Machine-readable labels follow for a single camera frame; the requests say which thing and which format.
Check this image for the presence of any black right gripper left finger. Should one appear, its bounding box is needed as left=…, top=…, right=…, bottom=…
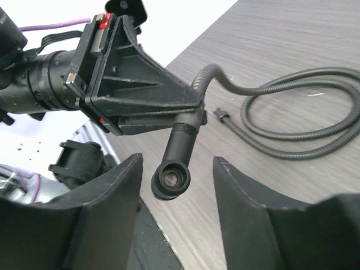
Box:
left=1, top=154, right=143, bottom=269

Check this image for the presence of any black flexible hose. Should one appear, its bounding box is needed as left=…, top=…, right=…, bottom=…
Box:
left=191, top=64, right=360, bottom=161

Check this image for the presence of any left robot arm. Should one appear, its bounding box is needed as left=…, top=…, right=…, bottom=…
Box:
left=1, top=1, right=206, bottom=200

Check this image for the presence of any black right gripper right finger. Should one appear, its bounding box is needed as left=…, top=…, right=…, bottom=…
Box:
left=213, top=156, right=359, bottom=269

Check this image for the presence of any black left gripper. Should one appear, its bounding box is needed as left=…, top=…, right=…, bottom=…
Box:
left=63, top=13, right=203, bottom=135

